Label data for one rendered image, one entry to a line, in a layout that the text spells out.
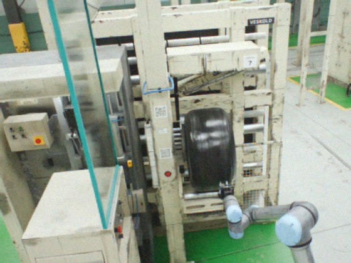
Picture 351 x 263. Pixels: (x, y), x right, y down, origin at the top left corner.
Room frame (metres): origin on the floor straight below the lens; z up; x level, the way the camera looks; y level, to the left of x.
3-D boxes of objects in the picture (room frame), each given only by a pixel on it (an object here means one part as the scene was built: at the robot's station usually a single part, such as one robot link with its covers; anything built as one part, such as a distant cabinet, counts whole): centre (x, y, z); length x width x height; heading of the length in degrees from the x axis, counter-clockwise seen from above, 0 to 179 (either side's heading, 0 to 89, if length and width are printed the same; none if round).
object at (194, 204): (1.87, -0.07, 0.83); 0.36 x 0.09 x 0.06; 94
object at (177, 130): (2.37, 0.18, 1.05); 0.20 x 0.15 x 0.30; 94
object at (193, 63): (2.31, -0.17, 1.71); 0.61 x 0.25 x 0.15; 94
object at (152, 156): (1.93, 0.27, 1.19); 0.05 x 0.04 x 0.48; 4
